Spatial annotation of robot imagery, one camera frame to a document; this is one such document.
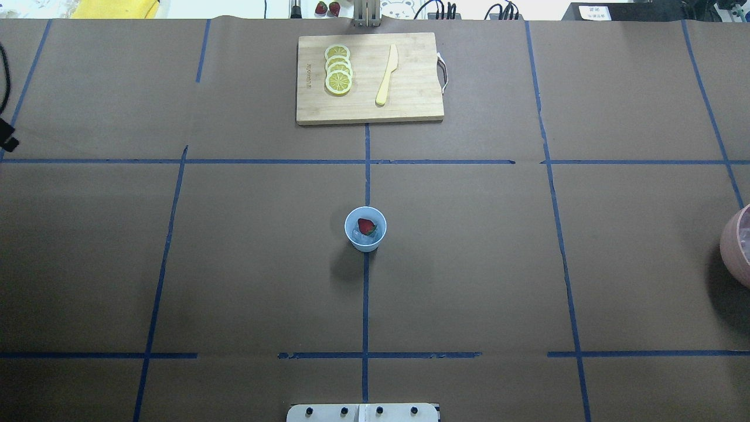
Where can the light blue plastic cup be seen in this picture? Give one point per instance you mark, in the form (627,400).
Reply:
(373,214)

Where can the white pillar with base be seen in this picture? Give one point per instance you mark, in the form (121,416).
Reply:
(364,412)

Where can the wooden cutting board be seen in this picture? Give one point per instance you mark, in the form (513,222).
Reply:
(415,91)

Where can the clear plastic bags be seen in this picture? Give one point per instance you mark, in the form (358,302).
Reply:
(37,9)

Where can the yellow cloth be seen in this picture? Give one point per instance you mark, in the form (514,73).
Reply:
(116,10)

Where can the red strawberries on desk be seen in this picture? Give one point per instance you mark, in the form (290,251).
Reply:
(327,9)

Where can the red strawberry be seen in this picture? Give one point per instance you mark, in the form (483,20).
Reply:
(366,227)

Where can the yellow plastic knife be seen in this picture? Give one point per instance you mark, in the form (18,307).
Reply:
(384,87)

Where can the lemon slices row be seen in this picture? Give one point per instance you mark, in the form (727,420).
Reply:
(339,70)

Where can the pink bowl with ice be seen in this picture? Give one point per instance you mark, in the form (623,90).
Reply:
(734,246)

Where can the aluminium frame post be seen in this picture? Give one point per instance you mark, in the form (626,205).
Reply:
(367,13)

